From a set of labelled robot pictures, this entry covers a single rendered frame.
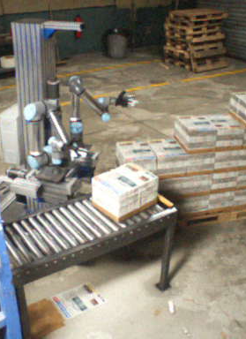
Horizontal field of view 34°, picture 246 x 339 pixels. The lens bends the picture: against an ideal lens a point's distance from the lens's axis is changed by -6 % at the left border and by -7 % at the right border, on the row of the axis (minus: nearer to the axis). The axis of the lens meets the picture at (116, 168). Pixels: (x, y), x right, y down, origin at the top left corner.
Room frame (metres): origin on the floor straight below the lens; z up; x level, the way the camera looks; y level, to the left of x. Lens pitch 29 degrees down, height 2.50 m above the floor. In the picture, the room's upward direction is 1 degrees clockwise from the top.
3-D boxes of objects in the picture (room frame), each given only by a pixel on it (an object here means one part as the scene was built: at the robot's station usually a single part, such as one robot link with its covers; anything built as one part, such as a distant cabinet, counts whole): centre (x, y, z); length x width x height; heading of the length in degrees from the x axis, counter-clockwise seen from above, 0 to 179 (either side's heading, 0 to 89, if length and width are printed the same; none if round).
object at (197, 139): (3.57, -0.73, 0.95); 0.38 x 0.29 x 0.23; 14
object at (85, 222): (2.40, 0.22, 0.77); 0.47 x 0.05 x 0.05; 35
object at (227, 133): (3.63, -1.01, 0.95); 0.38 x 0.29 x 0.23; 11
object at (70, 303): (2.35, 0.30, 0.00); 0.37 x 0.28 x 0.01; 125
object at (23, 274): (2.16, 0.12, 0.74); 1.34 x 0.05 x 0.12; 125
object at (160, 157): (3.53, -0.59, 0.42); 1.17 x 0.39 x 0.83; 103
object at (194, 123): (3.55, -0.73, 1.06); 0.37 x 0.29 x 0.01; 14
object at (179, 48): (10.27, -1.89, 0.65); 1.33 x 0.94 x 1.30; 129
